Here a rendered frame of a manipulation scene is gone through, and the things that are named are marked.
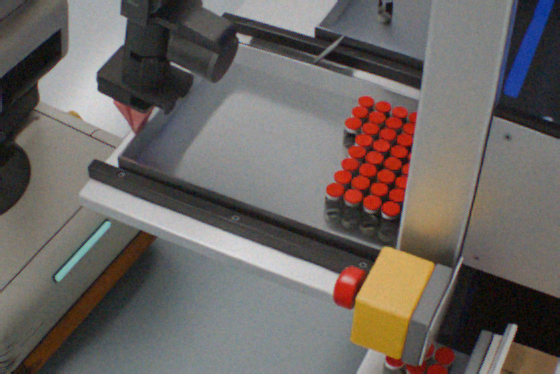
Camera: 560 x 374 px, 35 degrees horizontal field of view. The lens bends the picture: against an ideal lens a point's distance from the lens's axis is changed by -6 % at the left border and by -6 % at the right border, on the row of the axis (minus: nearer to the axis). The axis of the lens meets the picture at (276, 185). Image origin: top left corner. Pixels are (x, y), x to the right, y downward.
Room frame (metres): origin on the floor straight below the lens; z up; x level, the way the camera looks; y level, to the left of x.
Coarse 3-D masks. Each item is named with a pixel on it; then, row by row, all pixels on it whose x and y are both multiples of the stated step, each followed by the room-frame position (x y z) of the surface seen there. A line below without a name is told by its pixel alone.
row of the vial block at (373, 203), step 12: (408, 132) 0.83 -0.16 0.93; (408, 144) 0.81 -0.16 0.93; (396, 156) 0.79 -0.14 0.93; (384, 168) 0.78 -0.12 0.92; (396, 168) 0.77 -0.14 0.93; (384, 180) 0.75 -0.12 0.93; (372, 192) 0.73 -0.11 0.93; (384, 192) 0.73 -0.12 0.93; (372, 204) 0.71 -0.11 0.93; (360, 216) 0.72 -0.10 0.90; (372, 216) 0.71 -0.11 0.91; (360, 228) 0.71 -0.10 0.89; (372, 228) 0.71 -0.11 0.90
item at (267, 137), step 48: (240, 48) 1.01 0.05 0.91; (192, 96) 0.95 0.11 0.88; (240, 96) 0.95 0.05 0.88; (288, 96) 0.95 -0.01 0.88; (336, 96) 0.95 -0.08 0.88; (384, 96) 0.93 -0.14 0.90; (144, 144) 0.84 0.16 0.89; (192, 144) 0.85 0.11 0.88; (240, 144) 0.85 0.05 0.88; (288, 144) 0.86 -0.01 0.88; (336, 144) 0.86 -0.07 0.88; (192, 192) 0.75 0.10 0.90; (240, 192) 0.77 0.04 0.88; (288, 192) 0.77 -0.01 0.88; (336, 240) 0.68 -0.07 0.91
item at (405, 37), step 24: (336, 0) 1.13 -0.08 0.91; (360, 0) 1.18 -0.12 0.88; (408, 0) 1.19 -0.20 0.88; (336, 24) 1.11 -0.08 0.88; (360, 24) 1.12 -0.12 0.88; (384, 24) 1.12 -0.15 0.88; (408, 24) 1.12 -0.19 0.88; (360, 48) 1.03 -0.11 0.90; (384, 48) 1.02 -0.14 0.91; (408, 48) 1.06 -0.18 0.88
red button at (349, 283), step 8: (344, 272) 0.55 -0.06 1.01; (352, 272) 0.55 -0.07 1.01; (360, 272) 0.55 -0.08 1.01; (336, 280) 0.55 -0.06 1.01; (344, 280) 0.54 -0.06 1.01; (352, 280) 0.54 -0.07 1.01; (360, 280) 0.54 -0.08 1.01; (336, 288) 0.54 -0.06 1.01; (344, 288) 0.53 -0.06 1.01; (352, 288) 0.53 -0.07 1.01; (360, 288) 0.54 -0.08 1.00; (336, 296) 0.53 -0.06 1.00; (344, 296) 0.53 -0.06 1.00; (352, 296) 0.53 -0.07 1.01; (336, 304) 0.53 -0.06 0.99; (344, 304) 0.53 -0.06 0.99; (352, 304) 0.53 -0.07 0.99
